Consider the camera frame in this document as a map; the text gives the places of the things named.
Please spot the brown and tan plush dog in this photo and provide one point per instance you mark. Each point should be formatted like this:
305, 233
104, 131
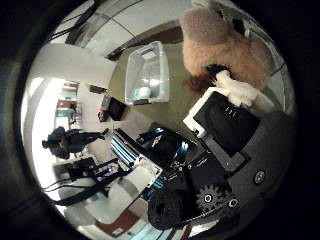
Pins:
223, 46

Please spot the clear plastic storage container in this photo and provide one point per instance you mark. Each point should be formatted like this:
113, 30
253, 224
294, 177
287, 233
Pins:
148, 73

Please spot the black box monitor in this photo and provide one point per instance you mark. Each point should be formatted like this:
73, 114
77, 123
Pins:
115, 108

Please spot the person in dark blue clothes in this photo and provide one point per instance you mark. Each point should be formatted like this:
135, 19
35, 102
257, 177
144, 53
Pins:
68, 141

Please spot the colourful shelf unit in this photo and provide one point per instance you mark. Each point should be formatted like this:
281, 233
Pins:
66, 100

